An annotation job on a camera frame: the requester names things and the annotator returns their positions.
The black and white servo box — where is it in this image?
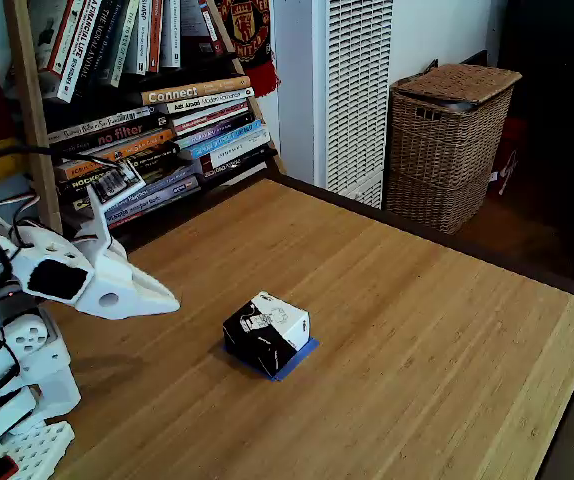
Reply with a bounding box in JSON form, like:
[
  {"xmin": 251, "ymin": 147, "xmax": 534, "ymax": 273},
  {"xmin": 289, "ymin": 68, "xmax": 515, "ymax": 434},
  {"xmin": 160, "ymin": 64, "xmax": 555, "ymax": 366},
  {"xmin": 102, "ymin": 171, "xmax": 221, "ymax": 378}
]
[{"xmin": 222, "ymin": 291, "xmax": 311, "ymax": 379}]

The blue tape square target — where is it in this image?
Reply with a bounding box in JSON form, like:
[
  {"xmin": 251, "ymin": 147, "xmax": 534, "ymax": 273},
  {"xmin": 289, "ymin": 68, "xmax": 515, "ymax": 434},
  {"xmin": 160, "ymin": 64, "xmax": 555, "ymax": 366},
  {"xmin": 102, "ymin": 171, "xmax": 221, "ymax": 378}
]
[{"xmin": 222, "ymin": 337, "xmax": 320, "ymax": 383}]

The blue grey logo book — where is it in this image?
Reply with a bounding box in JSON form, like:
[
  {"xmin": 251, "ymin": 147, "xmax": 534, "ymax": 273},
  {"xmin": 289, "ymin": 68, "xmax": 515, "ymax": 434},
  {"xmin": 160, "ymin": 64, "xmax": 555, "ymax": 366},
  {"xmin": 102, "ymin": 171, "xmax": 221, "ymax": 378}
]
[{"xmin": 111, "ymin": 177, "xmax": 202, "ymax": 209}]

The black rocket science book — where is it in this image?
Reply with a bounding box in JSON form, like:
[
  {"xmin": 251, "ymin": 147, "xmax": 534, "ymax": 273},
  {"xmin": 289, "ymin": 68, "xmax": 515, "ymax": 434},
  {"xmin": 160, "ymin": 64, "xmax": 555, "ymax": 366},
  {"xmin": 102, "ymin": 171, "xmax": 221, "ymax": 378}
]
[{"xmin": 56, "ymin": 172, "xmax": 118, "ymax": 199}]

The lavender spine book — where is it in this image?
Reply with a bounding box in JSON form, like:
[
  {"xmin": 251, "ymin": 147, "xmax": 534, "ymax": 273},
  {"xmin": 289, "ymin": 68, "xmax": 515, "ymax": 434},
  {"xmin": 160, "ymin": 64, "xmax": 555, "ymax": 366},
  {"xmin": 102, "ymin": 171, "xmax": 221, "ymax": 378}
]
[{"xmin": 141, "ymin": 167, "xmax": 201, "ymax": 199}]

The orange white spine book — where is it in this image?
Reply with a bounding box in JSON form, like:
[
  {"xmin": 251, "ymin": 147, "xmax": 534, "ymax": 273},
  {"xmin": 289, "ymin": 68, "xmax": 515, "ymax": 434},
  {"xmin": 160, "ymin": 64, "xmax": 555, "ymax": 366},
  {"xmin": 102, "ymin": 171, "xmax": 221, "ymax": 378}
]
[{"xmin": 54, "ymin": 159, "xmax": 121, "ymax": 182}]

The black book small text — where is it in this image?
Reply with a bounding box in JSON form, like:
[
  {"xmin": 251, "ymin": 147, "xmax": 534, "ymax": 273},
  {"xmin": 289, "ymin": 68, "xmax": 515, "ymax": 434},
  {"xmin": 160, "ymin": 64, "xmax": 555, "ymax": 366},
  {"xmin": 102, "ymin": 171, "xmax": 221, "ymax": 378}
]
[{"xmin": 125, "ymin": 141, "xmax": 183, "ymax": 171}]

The orange book dark text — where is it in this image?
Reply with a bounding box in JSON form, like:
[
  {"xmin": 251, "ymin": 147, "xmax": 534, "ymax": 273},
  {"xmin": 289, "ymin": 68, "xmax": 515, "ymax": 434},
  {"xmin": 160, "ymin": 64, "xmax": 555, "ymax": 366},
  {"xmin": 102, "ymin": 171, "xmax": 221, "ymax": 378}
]
[{"xmin": 61, "ymin": 128, "xmax": 176, "ymax": 164}]

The black no filter book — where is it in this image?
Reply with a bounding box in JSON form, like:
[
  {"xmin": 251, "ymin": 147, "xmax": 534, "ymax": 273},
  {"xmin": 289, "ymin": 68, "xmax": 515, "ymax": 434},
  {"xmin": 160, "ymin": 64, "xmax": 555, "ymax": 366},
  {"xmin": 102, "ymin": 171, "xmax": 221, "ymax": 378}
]
[{"xmin": 49, "ymin": 115, "xmax": 168, "ymax": 160}]

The black book white text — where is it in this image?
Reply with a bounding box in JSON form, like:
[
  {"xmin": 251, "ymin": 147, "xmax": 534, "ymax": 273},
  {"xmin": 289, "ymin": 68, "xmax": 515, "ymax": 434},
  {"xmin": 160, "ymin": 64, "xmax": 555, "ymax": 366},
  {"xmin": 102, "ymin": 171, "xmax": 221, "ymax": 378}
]
[{"xmin": 201, "ymin": 152, "xmax": 279, "ymax": 182}]

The white black red book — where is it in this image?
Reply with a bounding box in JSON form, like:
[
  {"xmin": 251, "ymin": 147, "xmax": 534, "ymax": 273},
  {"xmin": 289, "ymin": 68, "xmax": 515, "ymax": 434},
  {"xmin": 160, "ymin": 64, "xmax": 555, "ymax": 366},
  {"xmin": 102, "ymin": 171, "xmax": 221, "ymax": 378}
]
[{"xmin": 199, "ymin": 142, "xmax": 278, "ymax": 174}]

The white cursive title book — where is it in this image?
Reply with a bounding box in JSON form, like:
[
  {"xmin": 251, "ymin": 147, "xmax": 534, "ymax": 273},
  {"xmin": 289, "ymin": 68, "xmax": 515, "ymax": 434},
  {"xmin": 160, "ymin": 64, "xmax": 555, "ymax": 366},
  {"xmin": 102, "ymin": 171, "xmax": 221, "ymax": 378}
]
[{"xmin": 46, "ymin": 105, "xmax": 154, "ymax": 146}]

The dark purple book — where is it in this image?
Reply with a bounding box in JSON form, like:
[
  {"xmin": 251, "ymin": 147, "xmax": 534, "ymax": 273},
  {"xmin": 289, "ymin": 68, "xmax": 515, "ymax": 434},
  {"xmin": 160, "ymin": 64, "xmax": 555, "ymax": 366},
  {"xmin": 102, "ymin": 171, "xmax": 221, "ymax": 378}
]
[{"xmin": 172, "ymin": 110, "xmax": 257, "ymax": 142}]

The white red striped book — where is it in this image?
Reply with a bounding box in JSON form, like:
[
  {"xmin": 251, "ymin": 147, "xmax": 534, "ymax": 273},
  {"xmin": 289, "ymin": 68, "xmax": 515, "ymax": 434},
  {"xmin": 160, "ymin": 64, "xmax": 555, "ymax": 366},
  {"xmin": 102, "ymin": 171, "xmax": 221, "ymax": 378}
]
[{"xmin": 169, "ymin": 98, "xmax": 251, "ymax": 130}]

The white book dark text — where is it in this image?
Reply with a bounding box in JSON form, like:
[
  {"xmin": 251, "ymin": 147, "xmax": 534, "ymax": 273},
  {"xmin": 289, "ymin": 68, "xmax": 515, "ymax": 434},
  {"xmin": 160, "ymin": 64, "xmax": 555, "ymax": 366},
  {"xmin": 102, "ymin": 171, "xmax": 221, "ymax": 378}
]
[{"xmin": 189, "ymin": 127, "xmax": 272, "ymax": 161}]

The light blue book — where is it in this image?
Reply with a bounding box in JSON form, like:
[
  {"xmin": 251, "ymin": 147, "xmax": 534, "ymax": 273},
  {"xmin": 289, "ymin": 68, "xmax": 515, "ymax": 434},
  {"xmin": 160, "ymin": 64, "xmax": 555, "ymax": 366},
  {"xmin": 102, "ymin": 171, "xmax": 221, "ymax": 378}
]
[{"xmin": 179, "ymin": 118, "xmax": 264, "ymax": 151}]

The wooden ladder bookshelf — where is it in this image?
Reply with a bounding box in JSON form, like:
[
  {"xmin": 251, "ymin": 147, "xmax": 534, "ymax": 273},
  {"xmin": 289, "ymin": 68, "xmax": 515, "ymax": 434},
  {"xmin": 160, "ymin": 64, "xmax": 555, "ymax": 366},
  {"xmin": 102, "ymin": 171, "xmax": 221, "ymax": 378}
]
[{"xmin": 4, "ymin": 0, "xmax": 288, "ymax": 281}]

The tan Connect book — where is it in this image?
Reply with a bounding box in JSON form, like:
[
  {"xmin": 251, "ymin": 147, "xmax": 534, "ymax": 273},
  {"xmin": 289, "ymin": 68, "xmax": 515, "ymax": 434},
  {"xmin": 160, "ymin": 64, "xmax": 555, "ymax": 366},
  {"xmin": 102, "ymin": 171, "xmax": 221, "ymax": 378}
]
[{"xmin": 140, "ymin": 75, "xmax": 252, "ymax": 107}]

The white Modern Romance book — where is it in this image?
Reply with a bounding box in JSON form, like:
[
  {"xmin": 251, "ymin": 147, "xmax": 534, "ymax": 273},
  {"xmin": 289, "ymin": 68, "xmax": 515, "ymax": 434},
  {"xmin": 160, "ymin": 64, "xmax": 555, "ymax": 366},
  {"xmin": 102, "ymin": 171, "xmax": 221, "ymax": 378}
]
[{"xmin": 164, "ymin": 87, "xmax": 256, "ymax": 115}]

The grey white leaning book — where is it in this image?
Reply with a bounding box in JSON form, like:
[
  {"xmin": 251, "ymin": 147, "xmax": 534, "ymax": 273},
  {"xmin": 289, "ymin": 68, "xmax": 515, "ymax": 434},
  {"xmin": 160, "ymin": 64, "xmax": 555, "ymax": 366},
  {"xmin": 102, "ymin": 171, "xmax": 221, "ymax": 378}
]
[{"xmin": 108, "ymin": 0, "xmax": 141, "ymax": 89}]

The white red financial life book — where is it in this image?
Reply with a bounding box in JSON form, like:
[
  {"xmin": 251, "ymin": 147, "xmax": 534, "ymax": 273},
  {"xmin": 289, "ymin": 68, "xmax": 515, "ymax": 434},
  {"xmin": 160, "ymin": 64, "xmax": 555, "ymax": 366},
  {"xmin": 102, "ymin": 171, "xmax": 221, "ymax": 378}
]
[{"xmin": 55, "ymin": 0, "xmax": 103, "ymax": 105}]

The thin white book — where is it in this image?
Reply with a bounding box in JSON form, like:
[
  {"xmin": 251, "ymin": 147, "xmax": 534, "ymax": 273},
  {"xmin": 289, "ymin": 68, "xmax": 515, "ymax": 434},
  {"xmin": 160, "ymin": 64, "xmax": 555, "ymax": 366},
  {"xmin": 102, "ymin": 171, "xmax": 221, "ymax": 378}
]
[{"xmin": 134, "ymin": 0, "xmax": 152, "ymax": 76}]

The dark moral animal book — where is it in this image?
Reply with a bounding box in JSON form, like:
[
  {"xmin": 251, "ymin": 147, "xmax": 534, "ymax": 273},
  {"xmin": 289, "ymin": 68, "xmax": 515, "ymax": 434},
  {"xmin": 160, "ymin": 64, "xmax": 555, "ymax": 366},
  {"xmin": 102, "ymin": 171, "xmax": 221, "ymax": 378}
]
[{"xmin": 74, "ymin": 0, "xmax": 121, "ymax": 96}]

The orange upright book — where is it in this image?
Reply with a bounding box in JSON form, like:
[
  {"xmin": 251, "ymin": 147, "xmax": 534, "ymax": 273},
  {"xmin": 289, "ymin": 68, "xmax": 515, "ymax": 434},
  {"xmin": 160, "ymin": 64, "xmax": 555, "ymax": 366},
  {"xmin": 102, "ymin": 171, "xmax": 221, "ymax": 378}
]
[{"xmin": 146, "ymin": 0, "xmax": 166, "ymax": 74}]

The white upright book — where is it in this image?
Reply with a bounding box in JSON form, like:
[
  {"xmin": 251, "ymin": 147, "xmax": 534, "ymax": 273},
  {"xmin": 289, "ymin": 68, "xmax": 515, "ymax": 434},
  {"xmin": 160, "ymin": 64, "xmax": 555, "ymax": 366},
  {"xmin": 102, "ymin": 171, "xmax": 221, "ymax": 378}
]
[{"xmin": 160, "ymin": 0, "xmax": 183, "ymax": 69}]

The white cover leaning book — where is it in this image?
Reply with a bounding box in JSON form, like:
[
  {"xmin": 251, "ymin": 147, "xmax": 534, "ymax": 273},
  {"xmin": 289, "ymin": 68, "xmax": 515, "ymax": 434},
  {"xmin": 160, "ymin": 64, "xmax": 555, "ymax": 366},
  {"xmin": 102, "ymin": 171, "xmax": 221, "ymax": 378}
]
[{"xmin": 29, "ymin": 0, "xmax": 76, "ymax": 89}]

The red white leaning book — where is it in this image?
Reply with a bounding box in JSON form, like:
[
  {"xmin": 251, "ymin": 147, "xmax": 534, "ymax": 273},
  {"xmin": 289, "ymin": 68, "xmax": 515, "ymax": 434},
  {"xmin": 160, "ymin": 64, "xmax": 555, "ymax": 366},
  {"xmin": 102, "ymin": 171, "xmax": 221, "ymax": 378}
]
[{"xmin": 196, "ymin": 0, "xmax": 229, "ymax": 56}]

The red black football scarf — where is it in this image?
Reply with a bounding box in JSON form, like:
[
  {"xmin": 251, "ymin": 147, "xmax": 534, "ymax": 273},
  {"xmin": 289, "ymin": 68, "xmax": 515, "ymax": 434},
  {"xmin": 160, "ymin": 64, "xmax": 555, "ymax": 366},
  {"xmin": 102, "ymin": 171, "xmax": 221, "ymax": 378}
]
[{"xmin": 216, "ymin": 0, "xmax": 281, "ymax": 99}]

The brown wicker basket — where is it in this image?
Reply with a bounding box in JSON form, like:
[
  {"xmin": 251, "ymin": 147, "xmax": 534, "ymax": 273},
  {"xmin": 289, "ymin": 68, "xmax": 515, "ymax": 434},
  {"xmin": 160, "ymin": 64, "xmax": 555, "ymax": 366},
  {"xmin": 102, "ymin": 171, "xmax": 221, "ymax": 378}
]
[{"xmin": 385, "ymin": 63, "xmax": 523, "ymax": 236}]

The red fabric bag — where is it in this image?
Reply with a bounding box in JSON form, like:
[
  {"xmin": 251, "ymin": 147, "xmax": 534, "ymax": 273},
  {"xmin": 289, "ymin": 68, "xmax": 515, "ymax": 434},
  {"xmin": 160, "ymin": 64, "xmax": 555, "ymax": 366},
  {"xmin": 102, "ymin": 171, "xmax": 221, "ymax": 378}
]
[{"xmin": 489, "ymin": 117, "xmax": 526, "ymax": 196}]

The camera circuit board white mount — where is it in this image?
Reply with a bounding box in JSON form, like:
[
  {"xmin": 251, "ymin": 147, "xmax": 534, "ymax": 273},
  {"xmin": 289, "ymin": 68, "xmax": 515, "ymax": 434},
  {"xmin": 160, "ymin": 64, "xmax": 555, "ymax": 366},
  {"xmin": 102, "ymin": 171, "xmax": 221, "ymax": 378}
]
[{"xmin": 74, "ymin": 159, "xmax": 147, "ymax": 251}]

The black camera cable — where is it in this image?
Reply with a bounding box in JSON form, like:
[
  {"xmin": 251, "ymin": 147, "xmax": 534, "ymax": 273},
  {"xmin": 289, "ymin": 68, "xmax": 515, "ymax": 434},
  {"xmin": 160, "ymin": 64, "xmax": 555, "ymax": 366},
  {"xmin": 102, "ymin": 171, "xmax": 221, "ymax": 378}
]
[{"xmin": 0, "ymin": 144, "xmax": 123, "ymax": 296}]

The white perforated base plate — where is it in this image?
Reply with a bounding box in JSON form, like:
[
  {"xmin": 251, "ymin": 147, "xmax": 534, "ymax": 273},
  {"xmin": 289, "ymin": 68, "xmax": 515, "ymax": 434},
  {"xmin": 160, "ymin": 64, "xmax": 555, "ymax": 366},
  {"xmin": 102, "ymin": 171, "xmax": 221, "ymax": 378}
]
[{"xmin": 0, "ymin": 419, "xmax": 76, "ymax": 480}]

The white louvred wall heater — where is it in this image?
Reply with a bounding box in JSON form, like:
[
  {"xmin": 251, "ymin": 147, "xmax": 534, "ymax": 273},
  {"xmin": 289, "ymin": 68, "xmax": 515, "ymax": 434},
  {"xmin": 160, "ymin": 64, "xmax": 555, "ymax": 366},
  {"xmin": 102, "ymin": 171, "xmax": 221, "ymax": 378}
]
[{"xmin": 311, "ymin": 0, "xmax": 394, "ymax": 210}]

